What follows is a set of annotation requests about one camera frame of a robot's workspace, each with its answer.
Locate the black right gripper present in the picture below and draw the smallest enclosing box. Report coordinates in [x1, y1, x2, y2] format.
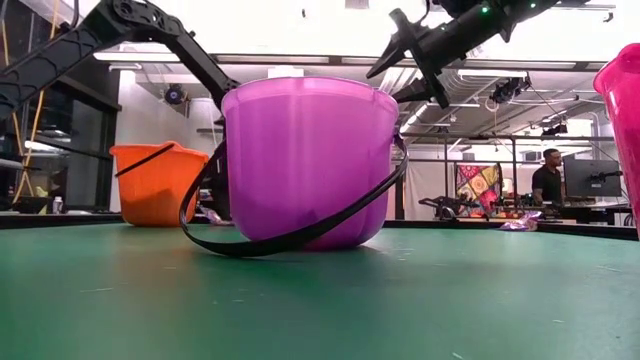
[365, 5, 479, 110]

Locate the pink halloween bucket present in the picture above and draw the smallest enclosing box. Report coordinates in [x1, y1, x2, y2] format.
[592, 42, 640, 239]

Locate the purple candy packet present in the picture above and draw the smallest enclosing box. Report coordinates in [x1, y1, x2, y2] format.
[197, 202, 234, 227]
[499, 209, 544, 233]

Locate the orange halloween bucket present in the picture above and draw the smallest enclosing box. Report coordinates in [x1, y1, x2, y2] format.
[108, 140, 210, 229]

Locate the overhead light bar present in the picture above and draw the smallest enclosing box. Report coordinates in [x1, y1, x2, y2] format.
[92, 49, 609, 71]

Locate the purple plastic bucket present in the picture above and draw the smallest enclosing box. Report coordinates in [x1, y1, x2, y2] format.
[178, 75, 410, 260]

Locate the colourful patterned cloth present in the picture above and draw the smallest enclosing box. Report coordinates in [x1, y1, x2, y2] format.
[454, 163, 504, 219]

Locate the black background machine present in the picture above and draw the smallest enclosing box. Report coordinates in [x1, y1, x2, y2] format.
[418, 195, 469, 221]

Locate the black pipe rack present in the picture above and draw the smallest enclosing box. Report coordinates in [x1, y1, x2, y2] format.
[399, 130, 616, 221]

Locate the person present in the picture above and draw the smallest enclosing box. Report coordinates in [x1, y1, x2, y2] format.
[531, 147, 566, 206]

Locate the white cylinder tank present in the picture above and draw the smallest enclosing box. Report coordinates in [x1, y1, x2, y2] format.
[188, 97, 225, 151]

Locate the black computer monitor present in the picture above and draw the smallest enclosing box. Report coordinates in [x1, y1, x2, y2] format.
[562, 158, 624, 199]

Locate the round black ceiling device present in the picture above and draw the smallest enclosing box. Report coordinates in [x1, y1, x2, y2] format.
[163, 83, 189, 106]

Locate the black desk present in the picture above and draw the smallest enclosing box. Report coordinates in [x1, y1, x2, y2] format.
[542, 202, 634, 226]

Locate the silver ventilation duct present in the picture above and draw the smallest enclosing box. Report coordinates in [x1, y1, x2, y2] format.
[384, 67, 481, 134]

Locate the hanging black camera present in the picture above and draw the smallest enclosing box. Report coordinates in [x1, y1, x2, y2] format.
[489, 75, 532, 105]

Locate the yellow hanging cable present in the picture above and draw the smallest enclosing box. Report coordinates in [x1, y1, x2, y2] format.
[0, 0, 61, 199]

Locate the black aluminium table frame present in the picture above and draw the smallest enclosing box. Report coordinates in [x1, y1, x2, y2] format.
[0, 212, 640, 242]

